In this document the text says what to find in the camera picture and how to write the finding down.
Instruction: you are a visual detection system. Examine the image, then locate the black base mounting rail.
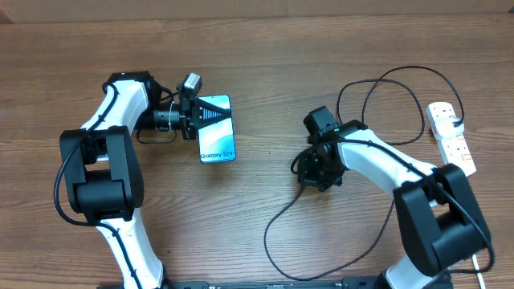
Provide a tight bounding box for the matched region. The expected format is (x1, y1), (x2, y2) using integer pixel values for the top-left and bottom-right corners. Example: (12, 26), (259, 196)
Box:
(161, 275), (389, 289)

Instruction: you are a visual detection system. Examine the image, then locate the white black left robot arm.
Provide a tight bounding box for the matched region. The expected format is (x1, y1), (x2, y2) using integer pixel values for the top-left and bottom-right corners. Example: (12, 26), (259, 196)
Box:
(54, 71), (237, 288)

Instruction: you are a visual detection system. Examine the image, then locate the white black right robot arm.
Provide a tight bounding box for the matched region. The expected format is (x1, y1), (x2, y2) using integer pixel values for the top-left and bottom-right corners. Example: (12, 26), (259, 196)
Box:
(292, 106), (492, 288)

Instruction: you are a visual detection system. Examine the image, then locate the white charger plug adapter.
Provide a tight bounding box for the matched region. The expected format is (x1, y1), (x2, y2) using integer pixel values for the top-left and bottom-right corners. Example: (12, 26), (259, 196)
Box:
(432, 117), (464, 140)

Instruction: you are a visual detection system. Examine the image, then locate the white power strip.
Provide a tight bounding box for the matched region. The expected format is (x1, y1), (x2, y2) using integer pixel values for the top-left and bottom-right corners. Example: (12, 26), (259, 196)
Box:
(426, 102), (476, 177)

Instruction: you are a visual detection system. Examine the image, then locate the black USB charging cable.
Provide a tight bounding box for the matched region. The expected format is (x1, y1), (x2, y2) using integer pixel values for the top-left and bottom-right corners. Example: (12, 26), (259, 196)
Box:
(263, 65), (466, 282)

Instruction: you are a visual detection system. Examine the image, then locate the white power strip cord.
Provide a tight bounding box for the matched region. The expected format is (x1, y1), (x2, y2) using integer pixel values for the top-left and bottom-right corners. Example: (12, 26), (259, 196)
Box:
(470, 252), (487, 289)

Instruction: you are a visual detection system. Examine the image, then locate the blue Galaxy S24 smartphone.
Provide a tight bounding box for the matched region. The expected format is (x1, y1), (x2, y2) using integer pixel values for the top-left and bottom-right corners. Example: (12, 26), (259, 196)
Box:
(198, 95), (237, 164)

